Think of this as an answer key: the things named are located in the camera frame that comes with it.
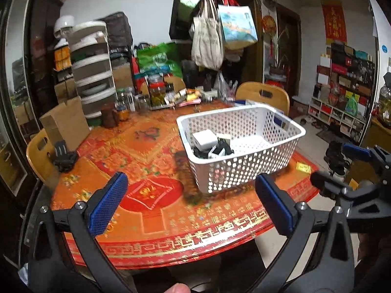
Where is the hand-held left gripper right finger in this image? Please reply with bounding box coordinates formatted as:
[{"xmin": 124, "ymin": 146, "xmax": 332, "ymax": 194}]
[{"xmin": 250, "ymin": 173, "xmax": 358, "ymax": 293}]

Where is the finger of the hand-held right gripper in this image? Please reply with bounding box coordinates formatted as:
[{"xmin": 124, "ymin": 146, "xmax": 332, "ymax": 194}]
[
  {"xmin": 310, "ymin": 171, "xmax": 391, "ymax": 220},
  {"xmin": 341, "ymin": 143, "xmax": 391, "ymax": 171}
]

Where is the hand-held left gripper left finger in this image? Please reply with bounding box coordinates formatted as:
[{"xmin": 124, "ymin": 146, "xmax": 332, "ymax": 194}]
[{"xmin": 29, "ymin": 172, "xmax": 135, "ymax": 293}]

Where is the white perforated plastic basket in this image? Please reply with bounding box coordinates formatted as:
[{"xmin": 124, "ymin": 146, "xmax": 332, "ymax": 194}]
[{"xmin": 176, "ymin": 104, "xmax": 306, "ymax": 194}]

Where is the large white power adapter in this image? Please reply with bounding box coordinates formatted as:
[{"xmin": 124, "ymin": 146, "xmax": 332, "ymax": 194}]
[{"xmin": 192, "ymin": 130, "xmax": 218, "ymax": 151}]

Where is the person's left hand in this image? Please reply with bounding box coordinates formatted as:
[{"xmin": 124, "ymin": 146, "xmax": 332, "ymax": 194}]
[{"xmin": 166, "ymin": 283, "xmax": 190, "ymax": 293}]

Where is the black shoes pair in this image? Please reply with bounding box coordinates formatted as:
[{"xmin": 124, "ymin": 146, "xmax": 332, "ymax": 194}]
[{"xmin": 324, "ymin": 142, "xmax": 349, "ymax": 174}]

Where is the dark doormat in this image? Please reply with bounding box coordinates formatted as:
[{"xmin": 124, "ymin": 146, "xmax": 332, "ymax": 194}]
[{"xmin": 316, "ymin": 128, "xmax": 339, "ymax": 142}]

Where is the white cubby shelf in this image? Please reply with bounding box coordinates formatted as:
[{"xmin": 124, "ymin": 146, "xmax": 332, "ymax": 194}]
[{"xmin": 308, "ymin": 96, "xmax": 367, "ymax": 141}]

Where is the red printed tablecloth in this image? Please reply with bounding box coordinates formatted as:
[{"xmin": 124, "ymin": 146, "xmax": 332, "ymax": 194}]
[{"xmin": 50, "ymin": 101, "xmax": 320, "ymax": 271}]

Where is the black clamp on table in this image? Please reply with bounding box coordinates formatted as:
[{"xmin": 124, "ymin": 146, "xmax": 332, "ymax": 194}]
[{"xmin": 53, "ymin": 140, "xmax": 78, "ymax": 171}]

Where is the white and black power adapter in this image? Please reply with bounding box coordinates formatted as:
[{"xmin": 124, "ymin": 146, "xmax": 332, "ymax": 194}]
[{"xmin": 210, "ymin": 145, "xmax": 229, "ymax": 159}]

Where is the stack of gift boxes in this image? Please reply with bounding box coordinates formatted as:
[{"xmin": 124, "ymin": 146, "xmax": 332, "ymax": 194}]
[{"xmin": 313, "ymin": 41, "xmax": 376, "ymax": 116}]

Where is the brown ceramic jar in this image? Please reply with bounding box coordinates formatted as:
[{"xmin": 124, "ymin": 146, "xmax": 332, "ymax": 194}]
[{"xmin": 101, "ymin": 103, "xmax": 119, "ymax": 128}]

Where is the flat brown cardboard box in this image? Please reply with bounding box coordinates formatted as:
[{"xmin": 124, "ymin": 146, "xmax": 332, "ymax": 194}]
[{"xmin": 40, "ymin": 96, "xmax": 90, "ymax": 150}]

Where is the orange filled jar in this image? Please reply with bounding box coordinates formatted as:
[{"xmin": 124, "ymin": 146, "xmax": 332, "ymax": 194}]
[{"xmin": 115, "ymin": 103, "xmax": 129, "ymax": 121}]

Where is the empty glass jar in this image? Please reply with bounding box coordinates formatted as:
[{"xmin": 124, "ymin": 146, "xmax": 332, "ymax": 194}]
[{"xmin": 118, "ymin": 88, "xmax": 136, "ymax": 112}]

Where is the dark wooden door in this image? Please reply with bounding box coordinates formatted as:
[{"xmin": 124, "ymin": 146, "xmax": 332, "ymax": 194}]
[{"xmin": 276, "ymin": 6, "xmax": 301, "ymax": 98}]

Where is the red lid pickle jar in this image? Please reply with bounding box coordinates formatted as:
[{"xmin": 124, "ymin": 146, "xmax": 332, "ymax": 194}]
[{"xmin": 149, "ymin": 78, "xmax": 167, "ymax": 106}]

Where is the potted green plant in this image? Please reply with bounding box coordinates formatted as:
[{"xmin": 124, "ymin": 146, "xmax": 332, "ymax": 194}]
[{"xmin": 269, "ymin": 26, "xmax": 291, "ymax": 74}]

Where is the clear plastic bag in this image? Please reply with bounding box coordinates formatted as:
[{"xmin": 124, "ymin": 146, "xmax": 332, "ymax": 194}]
[{"xmin": 214, "ymin": 72, "xmax": 237, "ymax": 101}]

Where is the printed cardboard box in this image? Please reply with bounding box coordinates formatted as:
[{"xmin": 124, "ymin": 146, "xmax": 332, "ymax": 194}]
[{"xmin": 113, "ymin": 64, "xmax": 135, "ymax": 90}]

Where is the white plastic drawer tower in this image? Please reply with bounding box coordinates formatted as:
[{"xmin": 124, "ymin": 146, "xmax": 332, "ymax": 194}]
[{"xmin": 68, "ymin": 21, "xmax": 118, "ymax": 127}]

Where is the green shopping bag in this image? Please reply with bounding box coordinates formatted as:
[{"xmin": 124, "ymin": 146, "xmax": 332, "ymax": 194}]
[{"xmin": 136, "ymin": 42, "xmax": 183, "ymax": 78}]

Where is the dark mirrored cabinet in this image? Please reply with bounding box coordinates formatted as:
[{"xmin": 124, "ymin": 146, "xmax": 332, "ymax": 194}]
[{"xmin": 0, "ymin": 0, "xmax": 65, "ymax": 202}]

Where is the painted landscape tote bag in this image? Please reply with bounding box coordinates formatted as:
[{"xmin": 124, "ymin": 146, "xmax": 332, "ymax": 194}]
[{"xmin": 217, "ymin": 4, "xmax": 259, "ymax": 50}]

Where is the beige canvas tote bag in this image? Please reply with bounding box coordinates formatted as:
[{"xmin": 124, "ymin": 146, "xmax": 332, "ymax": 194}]
[{"xmin": 191, "ymin": 0, "xmax": 225, "ymax": 69}]

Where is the dark fabric bag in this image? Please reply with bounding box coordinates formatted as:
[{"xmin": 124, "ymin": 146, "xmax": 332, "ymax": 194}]
[{"xmin": 104, "ymin": 11, "xmax": 134, "ymax": 51}]

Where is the white round lamp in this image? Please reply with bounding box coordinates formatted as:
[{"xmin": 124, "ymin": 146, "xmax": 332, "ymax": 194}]
[{"xmin": 54, "ymin": 15, "xmax": 75, "ymax": 39}]

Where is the black flat box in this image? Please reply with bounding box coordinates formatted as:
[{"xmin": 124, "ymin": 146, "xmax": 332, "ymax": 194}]
[{"xmin": 169, "ymin": 0, "xmax": 193, "ymax": 40}]

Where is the black power adapter with cable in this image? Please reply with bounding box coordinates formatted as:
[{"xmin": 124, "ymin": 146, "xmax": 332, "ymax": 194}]
[{"xmin": 218, "ymin": 139, "xmax": 235, "ymax": 155}]

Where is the red wall couplet poster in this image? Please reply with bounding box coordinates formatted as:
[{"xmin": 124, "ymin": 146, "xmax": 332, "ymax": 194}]
[{"xmin": 321, "ymin": 0, "xmax": 348, "ymax": 45}]

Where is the round red wall ornament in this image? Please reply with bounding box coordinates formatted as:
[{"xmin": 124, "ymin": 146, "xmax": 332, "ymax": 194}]
[{"xmin": 262, "ymin": 15, "xmax": 278, "ymax": 34}]

